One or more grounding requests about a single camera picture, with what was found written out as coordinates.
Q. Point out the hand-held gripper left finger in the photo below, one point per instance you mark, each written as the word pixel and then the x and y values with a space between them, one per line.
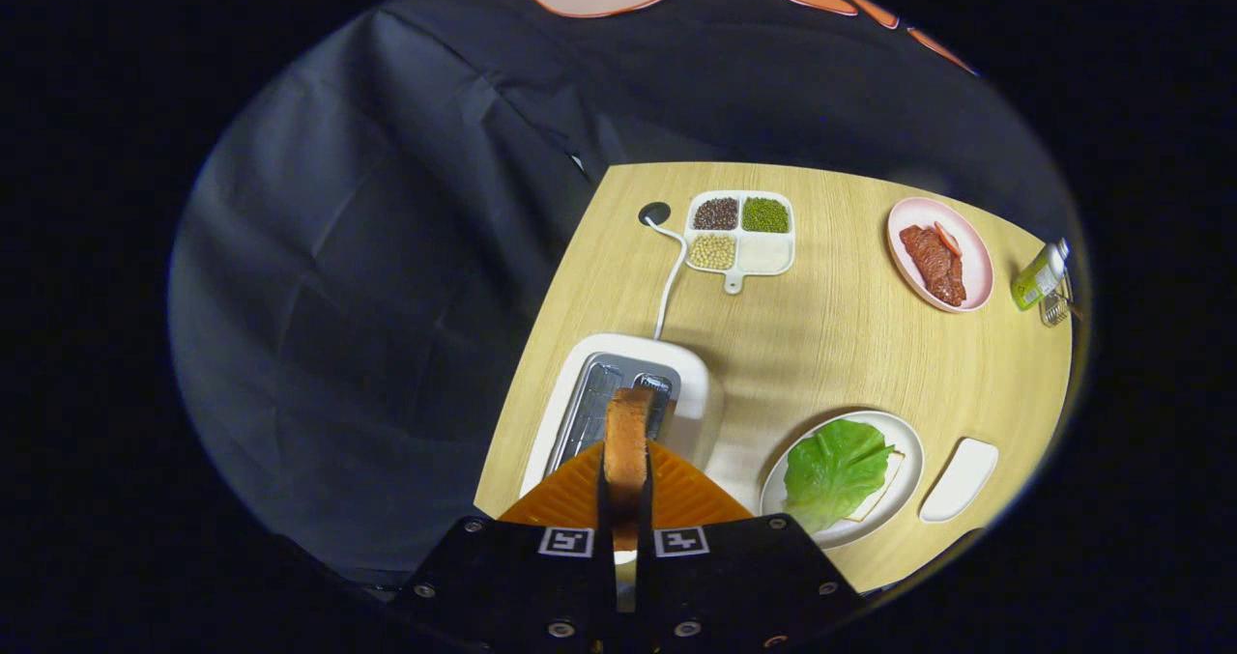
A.
pixel 605 538

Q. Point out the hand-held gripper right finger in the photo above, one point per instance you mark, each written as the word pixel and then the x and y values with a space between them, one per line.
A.
pixel 646 538

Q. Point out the toasted bread slice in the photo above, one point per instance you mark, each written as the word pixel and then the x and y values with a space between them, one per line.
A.
pixel 626 451

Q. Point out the green lettuce leaf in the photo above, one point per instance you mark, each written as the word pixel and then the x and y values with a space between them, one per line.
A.
pixel 831 470

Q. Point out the white toaster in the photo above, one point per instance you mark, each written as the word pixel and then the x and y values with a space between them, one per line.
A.
pixel 691 412

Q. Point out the white bread slice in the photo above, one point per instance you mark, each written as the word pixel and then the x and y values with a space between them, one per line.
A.
pixel 884 492

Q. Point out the white round plate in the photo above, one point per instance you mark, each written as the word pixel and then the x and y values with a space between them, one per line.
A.
pixel 904 441

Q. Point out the yellow beans pile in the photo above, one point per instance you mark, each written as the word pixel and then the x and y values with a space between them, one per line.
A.
pixel 712 252

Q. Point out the white divided dish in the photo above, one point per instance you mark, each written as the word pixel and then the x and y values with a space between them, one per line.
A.
pixel 763 253

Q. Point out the white rounded square plate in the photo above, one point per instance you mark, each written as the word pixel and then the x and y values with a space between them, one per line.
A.
pixel 959 480

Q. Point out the dark brown beans pile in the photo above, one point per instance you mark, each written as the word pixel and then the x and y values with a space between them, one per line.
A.
pixel 715 214

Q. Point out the green beans pile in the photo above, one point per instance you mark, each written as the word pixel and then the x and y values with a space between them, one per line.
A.
pixel 764 214

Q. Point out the brown cooked meat pieces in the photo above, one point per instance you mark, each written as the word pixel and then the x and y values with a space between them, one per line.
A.
pixel 933 266

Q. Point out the red tomato slice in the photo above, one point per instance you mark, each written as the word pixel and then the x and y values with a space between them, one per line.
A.
pixel 948 239

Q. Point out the pink round plate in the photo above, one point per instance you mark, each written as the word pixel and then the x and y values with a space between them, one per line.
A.
pixel 971 248

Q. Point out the silver bottle with green label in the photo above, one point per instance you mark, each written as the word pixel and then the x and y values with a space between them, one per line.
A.
pixel 1039 275

